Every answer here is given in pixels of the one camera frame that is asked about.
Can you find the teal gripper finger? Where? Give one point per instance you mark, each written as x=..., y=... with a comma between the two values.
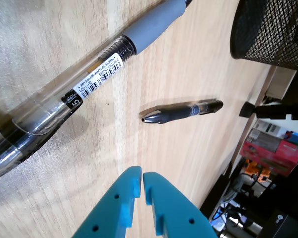
x=114, y=203
x=173, y=208

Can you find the black gel pen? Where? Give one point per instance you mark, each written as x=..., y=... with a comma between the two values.
x=178, y=112

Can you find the clear pen with gray grip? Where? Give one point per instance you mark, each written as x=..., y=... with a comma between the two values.
x=149, y=27

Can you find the black mesh pen holder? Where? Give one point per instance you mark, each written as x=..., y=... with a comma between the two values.
x=263, y=29

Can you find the orange object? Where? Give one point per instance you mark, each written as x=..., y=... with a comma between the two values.
x=254, y=171

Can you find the black box with logo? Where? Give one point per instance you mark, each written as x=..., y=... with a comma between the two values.
x=280, y=221

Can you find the red cardboard box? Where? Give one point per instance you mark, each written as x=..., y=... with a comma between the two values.
x=275, y=156

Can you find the white device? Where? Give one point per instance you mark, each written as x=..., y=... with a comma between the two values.
x=267, y=127

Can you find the black stand leg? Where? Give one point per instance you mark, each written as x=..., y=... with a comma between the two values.
x=270, y=111

